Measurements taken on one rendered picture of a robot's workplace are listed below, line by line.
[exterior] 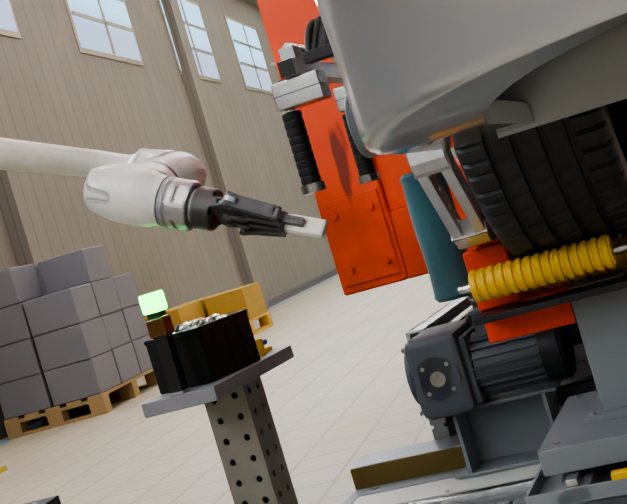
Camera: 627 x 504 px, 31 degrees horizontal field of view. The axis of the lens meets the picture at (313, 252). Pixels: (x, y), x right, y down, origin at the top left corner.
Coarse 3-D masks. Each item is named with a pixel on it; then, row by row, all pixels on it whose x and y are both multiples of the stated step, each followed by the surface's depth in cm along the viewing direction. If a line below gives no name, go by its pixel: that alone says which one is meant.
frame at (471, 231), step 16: (416, 160) 184; (432, 160) 183; (448, 160) 183; (416, 176) 186; (432, 176) 189; (448, 176) 186; (432, 192) 189; (464, 192) 188; (448, 208) 193; (464, 208) 191; (448, 224) 194; (464, 224) 197; (480, 224) 194; (464, 240) 197; (480, 240) 197
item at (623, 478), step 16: (624, 464) 196; (544, 480) 200; (560, 480) 198; (576, 480) 184; (592, 480) 186; (608, 480) 190; (624, 480) 180; (528, 496) 186; (544, 496) 185; (560, 496) 184; (576, 496) 183; (592, 496) 182; (608, 496) 182; (624, 496) 181
